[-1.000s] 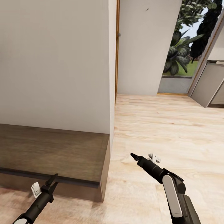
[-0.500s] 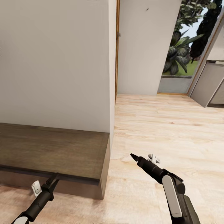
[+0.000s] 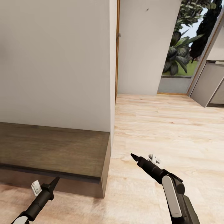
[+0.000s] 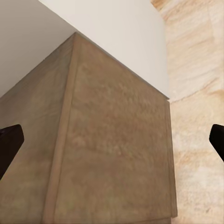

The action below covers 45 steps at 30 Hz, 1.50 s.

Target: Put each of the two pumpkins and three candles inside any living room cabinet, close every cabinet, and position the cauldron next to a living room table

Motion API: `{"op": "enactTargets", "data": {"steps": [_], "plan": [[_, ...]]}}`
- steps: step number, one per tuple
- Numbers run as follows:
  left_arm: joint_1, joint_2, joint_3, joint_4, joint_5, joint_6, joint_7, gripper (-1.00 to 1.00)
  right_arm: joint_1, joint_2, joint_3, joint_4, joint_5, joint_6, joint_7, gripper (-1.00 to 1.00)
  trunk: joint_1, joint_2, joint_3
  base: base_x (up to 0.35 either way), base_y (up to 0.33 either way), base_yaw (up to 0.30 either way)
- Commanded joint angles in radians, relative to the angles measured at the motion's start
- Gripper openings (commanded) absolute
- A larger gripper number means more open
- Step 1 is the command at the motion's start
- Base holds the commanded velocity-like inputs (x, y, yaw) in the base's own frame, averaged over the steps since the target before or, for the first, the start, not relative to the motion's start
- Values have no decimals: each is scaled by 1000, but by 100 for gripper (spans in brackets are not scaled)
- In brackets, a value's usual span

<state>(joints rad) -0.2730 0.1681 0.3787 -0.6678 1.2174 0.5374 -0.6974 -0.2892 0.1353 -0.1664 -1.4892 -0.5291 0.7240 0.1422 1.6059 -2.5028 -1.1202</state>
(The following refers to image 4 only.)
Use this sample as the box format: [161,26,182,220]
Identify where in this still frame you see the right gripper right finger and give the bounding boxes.
[209,124,224,162]

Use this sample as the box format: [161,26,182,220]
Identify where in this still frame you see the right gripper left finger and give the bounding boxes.
[0,124,24,180]

